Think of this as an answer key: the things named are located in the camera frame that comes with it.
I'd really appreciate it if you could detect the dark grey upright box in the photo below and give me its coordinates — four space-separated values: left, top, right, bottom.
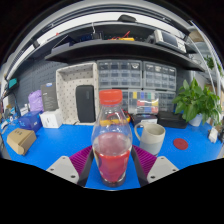
40 81 59 112

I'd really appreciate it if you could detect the brown cardboard box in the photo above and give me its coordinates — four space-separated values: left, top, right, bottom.
6 127 38 157

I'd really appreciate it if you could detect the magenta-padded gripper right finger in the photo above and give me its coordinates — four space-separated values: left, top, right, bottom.
130 145 180 187

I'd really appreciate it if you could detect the purple bag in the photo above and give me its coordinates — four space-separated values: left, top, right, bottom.
27 89 45 113

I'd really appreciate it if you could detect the yellow multimeter with red leads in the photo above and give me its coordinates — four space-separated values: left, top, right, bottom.
122 111 132 124

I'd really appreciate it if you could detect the clear box with coloured parts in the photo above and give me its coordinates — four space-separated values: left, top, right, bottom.
127 89 160 116

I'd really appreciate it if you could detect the green potted plant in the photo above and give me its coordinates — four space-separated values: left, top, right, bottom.
171 78 223 128

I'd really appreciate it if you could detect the dark overhead shelf unit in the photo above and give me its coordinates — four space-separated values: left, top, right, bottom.
6 13 208 73

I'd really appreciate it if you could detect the black box with white label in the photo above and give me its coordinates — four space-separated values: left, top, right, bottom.
130 113 159 127

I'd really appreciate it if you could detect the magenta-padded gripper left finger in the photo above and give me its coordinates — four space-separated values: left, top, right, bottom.
45 145 95 188

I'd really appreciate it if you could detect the white shelf rack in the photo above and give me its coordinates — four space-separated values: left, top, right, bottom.
189 21 224 101

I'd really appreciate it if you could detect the blue box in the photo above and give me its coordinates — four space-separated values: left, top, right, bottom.
18 110 43 133

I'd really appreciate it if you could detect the white perforated open box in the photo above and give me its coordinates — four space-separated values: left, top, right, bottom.
55 62 100 126

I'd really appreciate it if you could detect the clear bottle with red cap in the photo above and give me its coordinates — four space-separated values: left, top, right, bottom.
91 88 134 188

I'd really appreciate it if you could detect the black rectangular speaker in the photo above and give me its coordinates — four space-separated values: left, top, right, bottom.
75 84 97 124

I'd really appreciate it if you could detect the white power adapter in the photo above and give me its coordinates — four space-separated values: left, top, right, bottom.
208 127 219 144

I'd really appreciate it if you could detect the flat round red coaster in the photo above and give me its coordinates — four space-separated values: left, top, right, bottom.
172 137 189 151

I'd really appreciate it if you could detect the grey and beige ceramic mug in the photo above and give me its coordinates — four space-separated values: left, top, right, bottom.
133 121 167 157

